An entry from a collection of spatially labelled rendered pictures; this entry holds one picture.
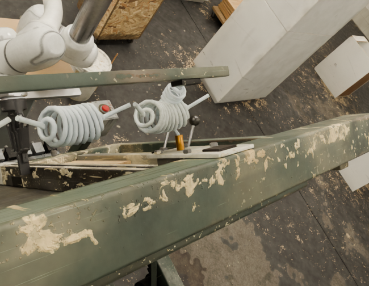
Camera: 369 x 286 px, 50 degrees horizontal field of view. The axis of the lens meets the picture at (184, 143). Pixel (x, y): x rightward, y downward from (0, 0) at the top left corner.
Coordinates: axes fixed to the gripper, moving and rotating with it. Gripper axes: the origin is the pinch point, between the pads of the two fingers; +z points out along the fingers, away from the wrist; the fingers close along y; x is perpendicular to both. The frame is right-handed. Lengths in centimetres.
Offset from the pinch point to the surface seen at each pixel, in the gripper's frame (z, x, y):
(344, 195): 112, 389, -76
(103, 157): 4.9, 39.0, -16.3
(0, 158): 1, 13, -56
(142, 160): 6.4, 39.0, 9.3
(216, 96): -19, 265, -145
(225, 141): 3, 63, 29
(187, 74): -16, 2, 74
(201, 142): 4, 63, 18
